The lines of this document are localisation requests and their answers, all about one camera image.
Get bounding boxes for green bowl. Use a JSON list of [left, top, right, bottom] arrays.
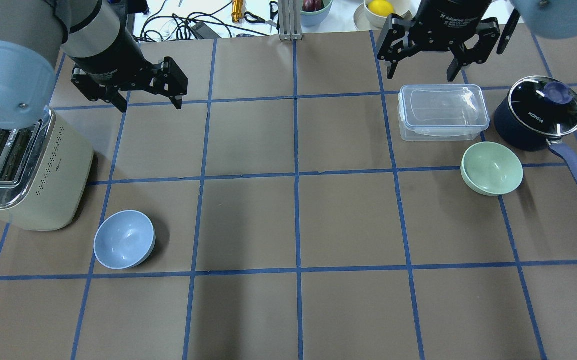
[[460, 141, 524, 197]]

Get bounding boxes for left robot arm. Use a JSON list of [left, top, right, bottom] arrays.
[[0, 0, 189, 130]]

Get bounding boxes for aluminium frame post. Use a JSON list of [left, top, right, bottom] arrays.
[[277, 0, 303, 41]]

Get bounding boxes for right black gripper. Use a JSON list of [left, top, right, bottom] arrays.
[[376, 0, 501, 82]]

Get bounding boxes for cream toaster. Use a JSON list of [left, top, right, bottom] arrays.
[[0, 107, 95, 231]]

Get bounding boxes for dark blue saucepan with lid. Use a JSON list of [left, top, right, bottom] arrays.
[[492, 75, 577, 184]]

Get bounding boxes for orange handled tool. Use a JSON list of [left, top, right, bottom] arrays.
[[231, 0, 245, 24]]

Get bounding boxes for black scissors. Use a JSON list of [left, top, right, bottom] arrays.
[[243, 0, 279, 29]]

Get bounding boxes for blue bowl with fruit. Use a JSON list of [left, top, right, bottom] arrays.
[[300, 0, 333, 27]]

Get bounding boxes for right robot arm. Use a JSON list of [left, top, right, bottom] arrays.
[[376, 0, 577, 82]]

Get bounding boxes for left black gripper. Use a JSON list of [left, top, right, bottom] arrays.
[[70, 23, 189, 113]]

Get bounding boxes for clear plastic food container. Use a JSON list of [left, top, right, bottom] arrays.
[[398, 84, 491, 142]]

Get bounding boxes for black power adapter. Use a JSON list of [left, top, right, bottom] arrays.
[[189, 20, 222, 40]]

